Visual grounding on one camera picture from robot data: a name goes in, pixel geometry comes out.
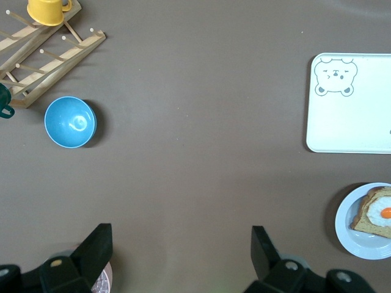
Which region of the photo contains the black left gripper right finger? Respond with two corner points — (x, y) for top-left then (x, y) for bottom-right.
(244, 225), (326, 293)

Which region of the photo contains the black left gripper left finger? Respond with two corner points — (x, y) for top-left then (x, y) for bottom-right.
(39, 223), (114, 293)

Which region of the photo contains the white round ribbed plate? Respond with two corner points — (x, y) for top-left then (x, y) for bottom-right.
(335, 182), (391, 260)

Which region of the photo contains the brown bread slice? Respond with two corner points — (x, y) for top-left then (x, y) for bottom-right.
(349, 186), (391, 239)

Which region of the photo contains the fried egg toy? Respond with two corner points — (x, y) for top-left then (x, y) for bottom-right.
(366, 197), (391, 227)

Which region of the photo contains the clear ice cube pile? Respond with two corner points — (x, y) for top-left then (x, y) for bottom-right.
(93, 270), (110, 293)

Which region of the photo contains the blue bowl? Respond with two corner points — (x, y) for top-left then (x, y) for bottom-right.
(44, 96), (98, 149)

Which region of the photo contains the cream bear print tray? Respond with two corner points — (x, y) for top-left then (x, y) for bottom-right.
(305, 52), (391, 154)

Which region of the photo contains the dark green mug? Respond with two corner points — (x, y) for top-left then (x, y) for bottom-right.
(0, 82), (15, 119)

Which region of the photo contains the wooden peg mug rack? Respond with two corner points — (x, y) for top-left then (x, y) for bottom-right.
(0, 0), (107, 109)

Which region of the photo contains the yellow mug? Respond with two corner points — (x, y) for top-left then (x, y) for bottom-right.
(26, 0), (73, 26)

